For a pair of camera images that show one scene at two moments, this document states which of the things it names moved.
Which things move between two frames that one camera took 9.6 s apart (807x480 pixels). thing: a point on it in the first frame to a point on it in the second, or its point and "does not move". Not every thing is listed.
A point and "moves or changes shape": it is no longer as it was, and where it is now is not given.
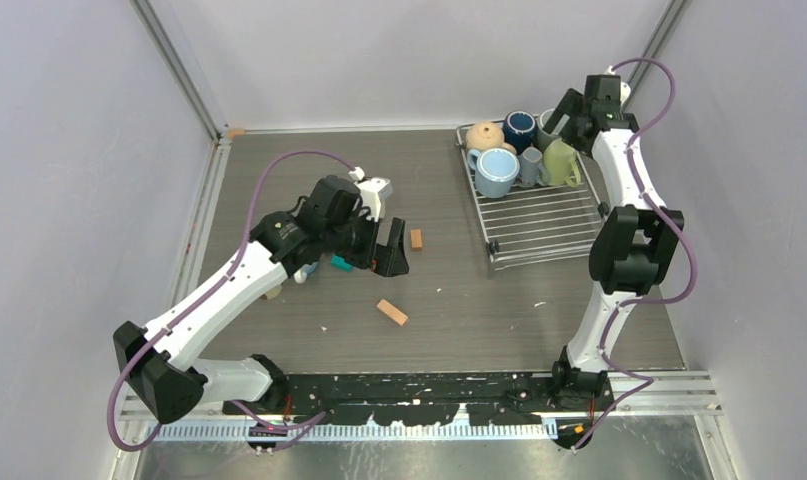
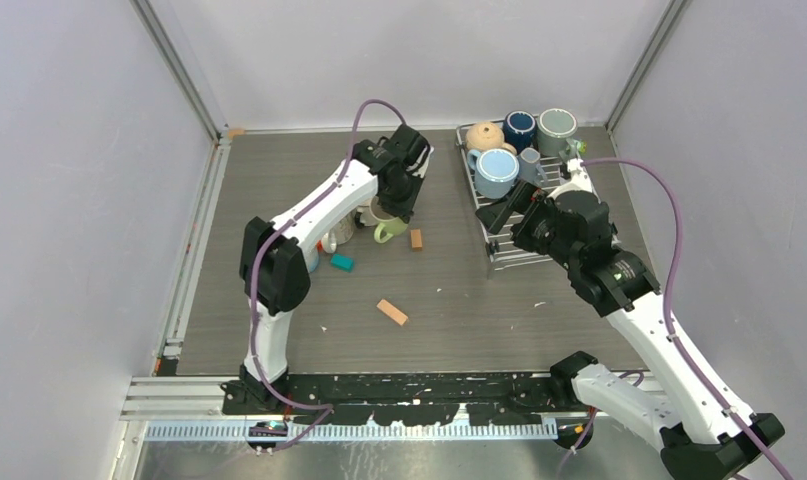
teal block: [340, 263] does not move
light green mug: [558, 162] moves or changes shape
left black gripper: [389, 260] to [404, 210]
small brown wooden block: [416, 240] does not move
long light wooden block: [391, 312] does not move
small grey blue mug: [531, 170] does not move
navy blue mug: [518, 130] does not move
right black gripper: [569, 106] to [521, 236]
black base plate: [422, 399] does not move
